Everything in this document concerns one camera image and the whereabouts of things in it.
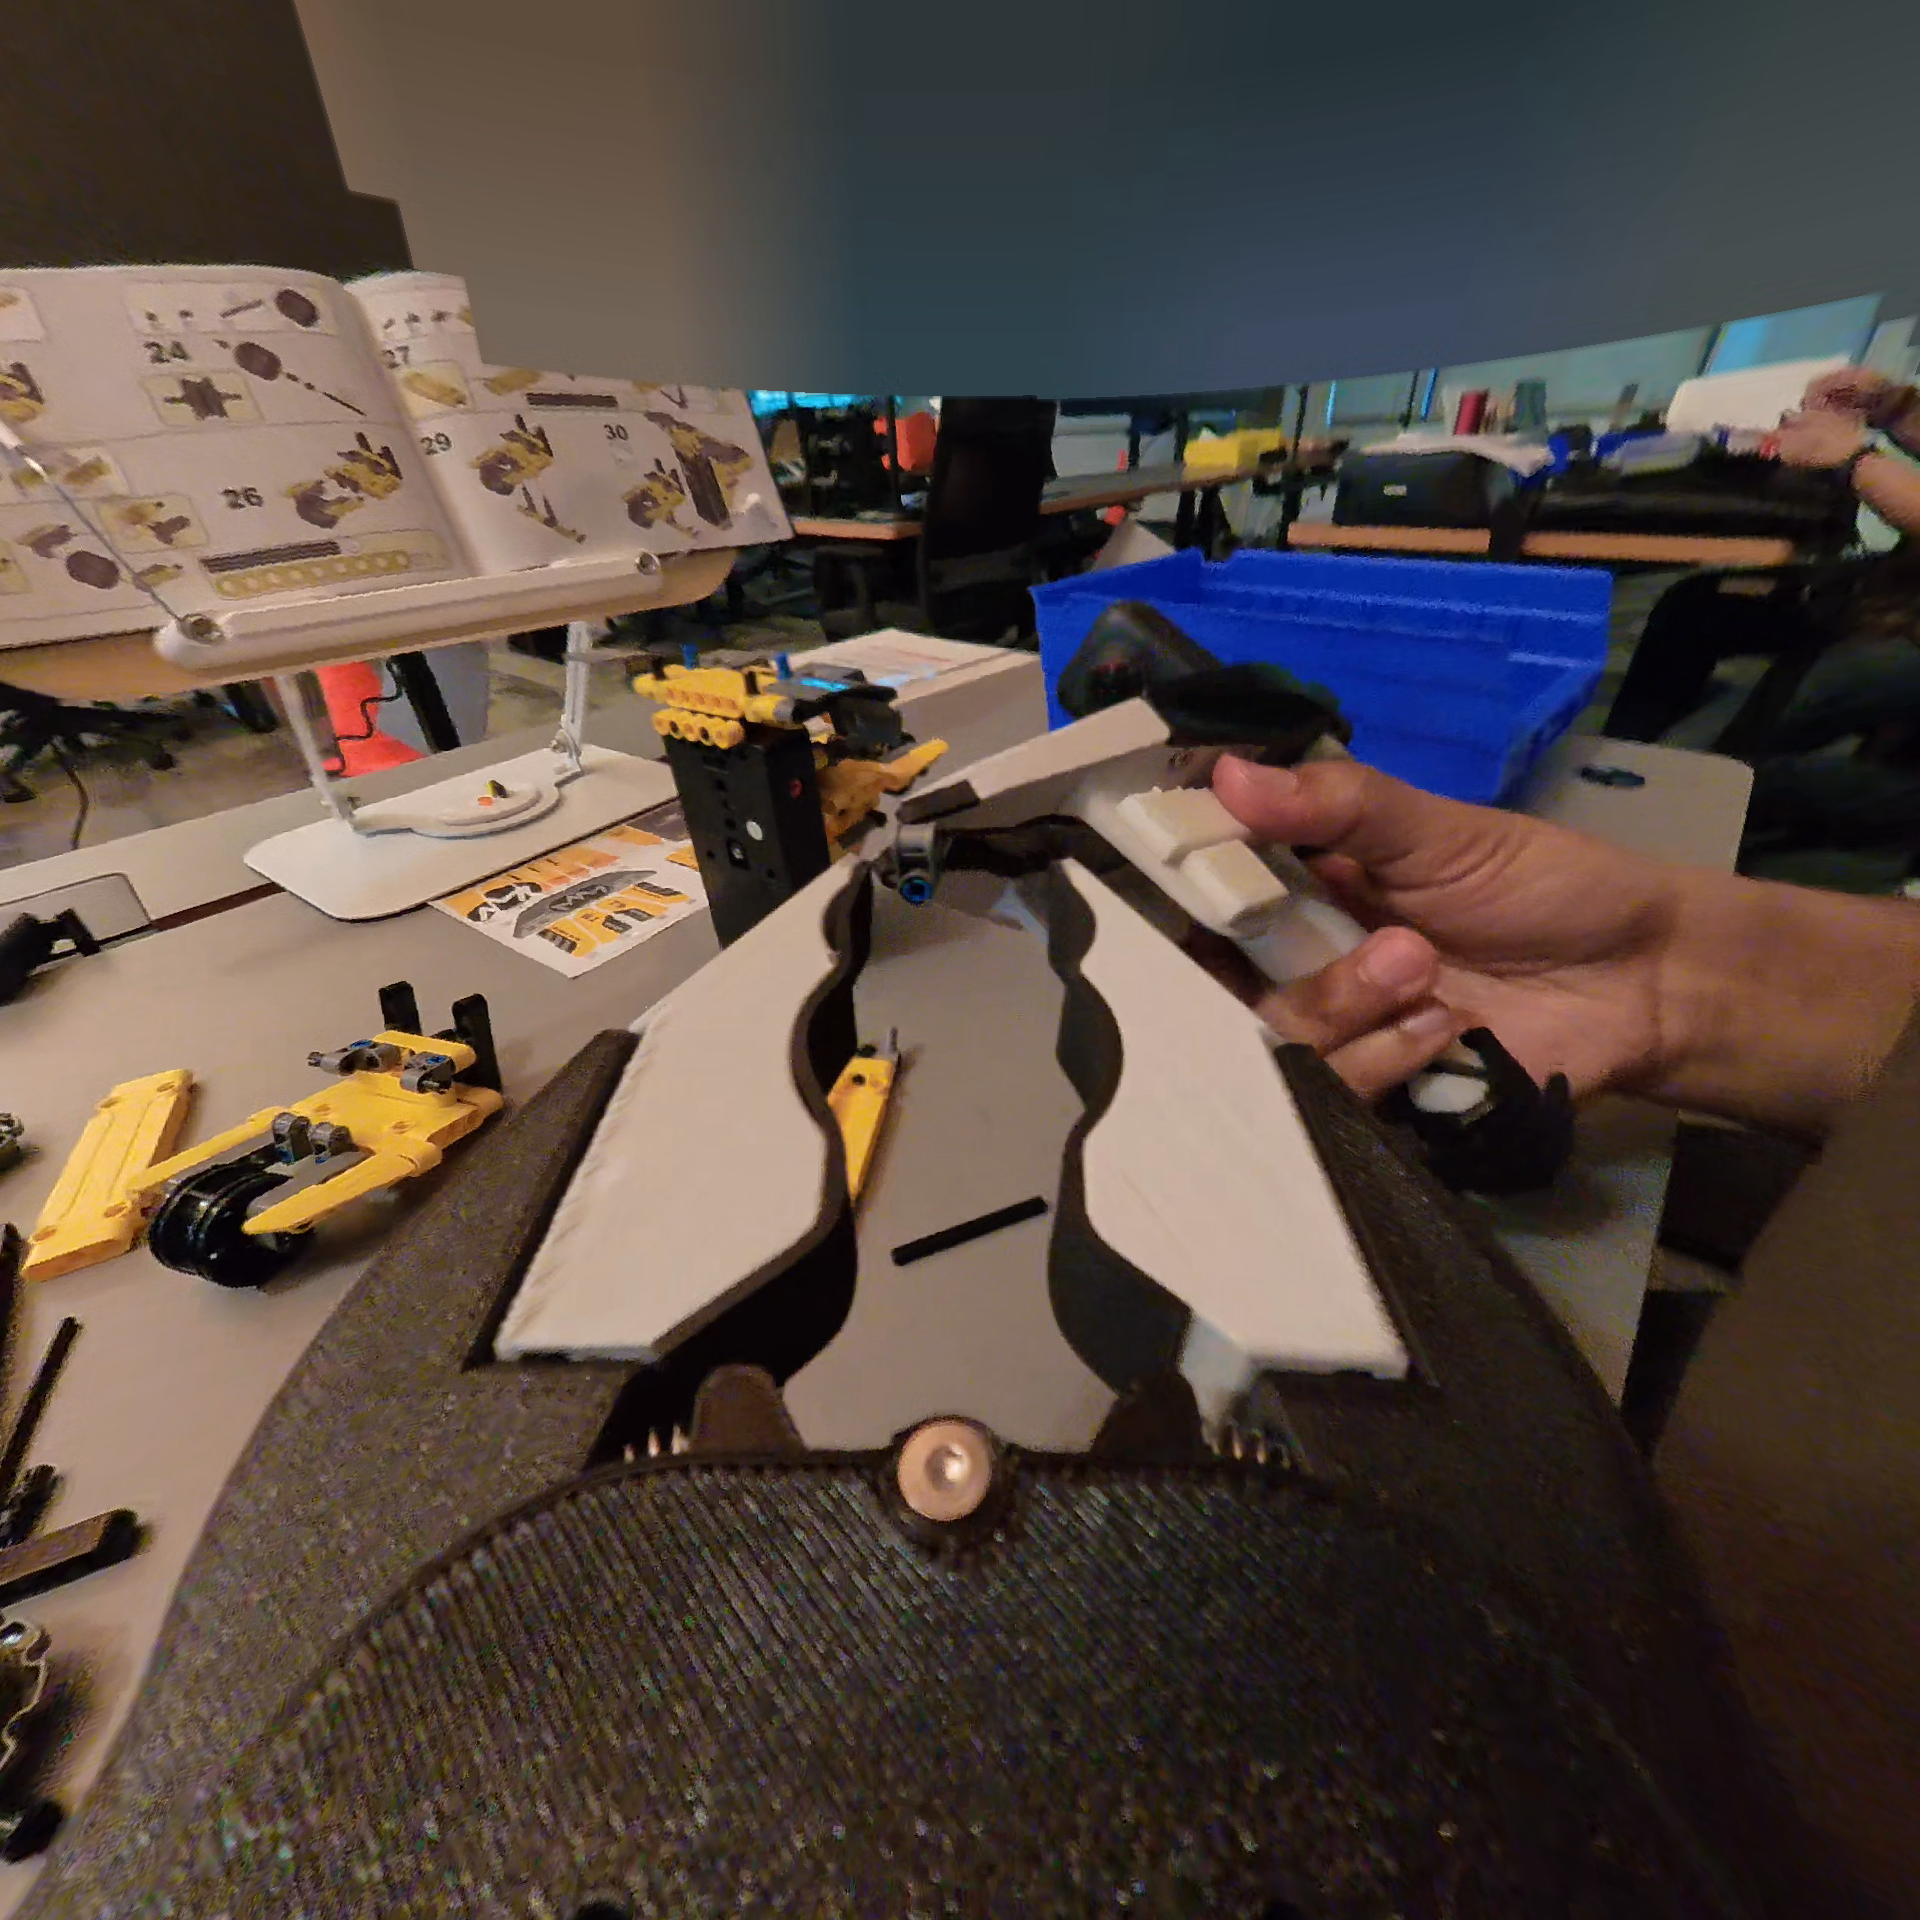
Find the yellow toy panel with grey pins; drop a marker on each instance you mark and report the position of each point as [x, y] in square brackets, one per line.
[863, 1108]

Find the yellow black toy assembly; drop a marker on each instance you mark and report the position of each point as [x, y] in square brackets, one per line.
[359, 1119]

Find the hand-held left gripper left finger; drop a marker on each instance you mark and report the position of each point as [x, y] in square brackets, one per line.
[675, 1185]

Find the person's clothed body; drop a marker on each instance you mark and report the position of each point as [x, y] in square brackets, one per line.
[1799, 1500]

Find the black toy axle rod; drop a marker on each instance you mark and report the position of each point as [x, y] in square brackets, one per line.
[967, 1231]

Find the person's right forearm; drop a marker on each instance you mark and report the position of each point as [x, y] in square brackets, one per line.
[1799, 1004]

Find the blue plastic bin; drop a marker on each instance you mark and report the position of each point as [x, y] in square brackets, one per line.
[1425, 661]

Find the person's right hand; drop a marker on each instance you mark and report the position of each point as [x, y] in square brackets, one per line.
[1530, 930]

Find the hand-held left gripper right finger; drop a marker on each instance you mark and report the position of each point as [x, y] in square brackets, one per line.
[1231, 1185]

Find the plain yellow toy panel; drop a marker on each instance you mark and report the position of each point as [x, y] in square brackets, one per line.
[105, 1170]

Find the yellow sticker sheet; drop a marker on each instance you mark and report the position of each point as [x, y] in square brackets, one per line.
[569, 900]

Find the grey connector with blue pin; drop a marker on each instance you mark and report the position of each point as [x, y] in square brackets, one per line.
[918, 868]

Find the black office chair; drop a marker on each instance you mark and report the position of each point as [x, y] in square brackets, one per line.
[983, 511]

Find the pile of toy building parts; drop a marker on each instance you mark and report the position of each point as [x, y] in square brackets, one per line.
[60, 1552]

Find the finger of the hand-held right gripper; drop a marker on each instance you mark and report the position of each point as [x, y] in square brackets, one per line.
[1066, 763]

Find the toy instruction booklet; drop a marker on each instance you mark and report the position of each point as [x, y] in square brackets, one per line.
[300, 451]

